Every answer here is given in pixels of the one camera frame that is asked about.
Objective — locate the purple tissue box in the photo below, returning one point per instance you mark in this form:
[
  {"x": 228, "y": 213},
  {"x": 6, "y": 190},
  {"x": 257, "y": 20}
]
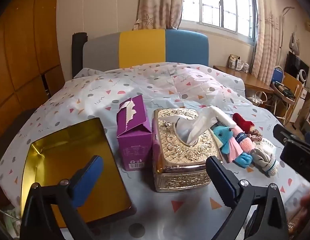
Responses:
[{"x": 135, "y": 142}]

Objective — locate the wooden desk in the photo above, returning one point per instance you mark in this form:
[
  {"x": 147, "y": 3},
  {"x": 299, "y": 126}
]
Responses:
[{"x": 245, "y": 78}]

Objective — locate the black monitor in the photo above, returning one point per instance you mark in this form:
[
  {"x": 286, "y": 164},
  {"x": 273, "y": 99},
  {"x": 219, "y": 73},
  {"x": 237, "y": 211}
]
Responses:
[{"x": 294, "y": 63}]

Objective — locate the printed plastic bed sheet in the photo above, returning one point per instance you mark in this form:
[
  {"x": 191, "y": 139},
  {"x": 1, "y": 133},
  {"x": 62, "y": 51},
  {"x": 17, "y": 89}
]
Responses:
[{"x": 145, "y": 87}]

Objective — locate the pink dishcloth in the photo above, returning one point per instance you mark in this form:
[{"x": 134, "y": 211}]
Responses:
[{"x": 247, "y": 143}]

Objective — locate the patterned beige curtain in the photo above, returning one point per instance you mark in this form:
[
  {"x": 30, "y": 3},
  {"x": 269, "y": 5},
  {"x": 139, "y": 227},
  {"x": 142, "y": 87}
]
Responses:
[
  {"x": 267, "y": 35},
  {"x": 157, "y": 2}
]

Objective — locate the white wet wipes packet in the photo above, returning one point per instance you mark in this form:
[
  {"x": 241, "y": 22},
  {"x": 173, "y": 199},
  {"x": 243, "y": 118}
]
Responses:
[{"x": 266, "y": 142}]

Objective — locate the brown satin scrunchie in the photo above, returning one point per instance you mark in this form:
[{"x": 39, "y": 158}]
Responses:
[{"x": 256, "y": 132}]

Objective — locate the window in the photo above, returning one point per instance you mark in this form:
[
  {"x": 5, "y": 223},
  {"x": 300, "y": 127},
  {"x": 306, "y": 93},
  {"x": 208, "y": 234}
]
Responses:
[{"x": 217, "y": 2}]

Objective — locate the red sock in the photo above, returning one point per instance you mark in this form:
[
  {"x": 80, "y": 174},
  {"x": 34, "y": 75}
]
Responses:
[{"x": 241, "y": 121}]

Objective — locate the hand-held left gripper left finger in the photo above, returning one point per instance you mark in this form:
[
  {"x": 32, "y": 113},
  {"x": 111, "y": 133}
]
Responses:
[{"x": 88, "y": 180}]

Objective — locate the wooden wardrobe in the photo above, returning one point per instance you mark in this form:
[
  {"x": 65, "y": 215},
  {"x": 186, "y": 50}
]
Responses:
[{"x": 19, "y": 42}]

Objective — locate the blue chair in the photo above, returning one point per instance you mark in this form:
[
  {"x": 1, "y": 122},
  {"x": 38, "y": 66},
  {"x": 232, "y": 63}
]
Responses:
[{"x": 278, "y": 73}]

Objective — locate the blue plush toy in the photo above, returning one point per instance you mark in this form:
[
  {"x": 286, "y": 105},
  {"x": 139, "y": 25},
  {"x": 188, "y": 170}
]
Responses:
[{"x": 222, "y": 136}]

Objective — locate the grey yellow blue headboard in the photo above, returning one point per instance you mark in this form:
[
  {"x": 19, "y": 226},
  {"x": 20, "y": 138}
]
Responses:
[{"x": 142, "y": 47}]

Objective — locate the small box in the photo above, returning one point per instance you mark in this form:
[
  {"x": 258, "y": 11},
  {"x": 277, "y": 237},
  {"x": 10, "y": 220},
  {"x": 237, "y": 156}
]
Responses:
[
  {"x": 233, "y": 62},
  {"x": 244, "y": 66}
]

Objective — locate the black post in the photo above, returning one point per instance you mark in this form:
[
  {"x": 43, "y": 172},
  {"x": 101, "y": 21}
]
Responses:
[{"x": 78, "y": 52}]

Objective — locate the gold tin box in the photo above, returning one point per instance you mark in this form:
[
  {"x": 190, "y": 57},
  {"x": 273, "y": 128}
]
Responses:
[{"x": 70, "y": 150}]

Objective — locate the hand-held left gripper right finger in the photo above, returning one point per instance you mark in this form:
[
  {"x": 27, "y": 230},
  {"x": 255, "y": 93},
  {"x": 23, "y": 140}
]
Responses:
[{"x": 220, "y": 182}]

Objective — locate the white tissue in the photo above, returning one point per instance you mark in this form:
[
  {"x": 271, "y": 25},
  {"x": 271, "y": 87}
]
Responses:
[{"x": 197, "y": 130}]

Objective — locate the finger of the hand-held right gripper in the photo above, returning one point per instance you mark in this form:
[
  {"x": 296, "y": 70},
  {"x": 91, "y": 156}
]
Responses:
[
  {"x": 281, "y": 133},
  {"x": 297, "y": 153}
]

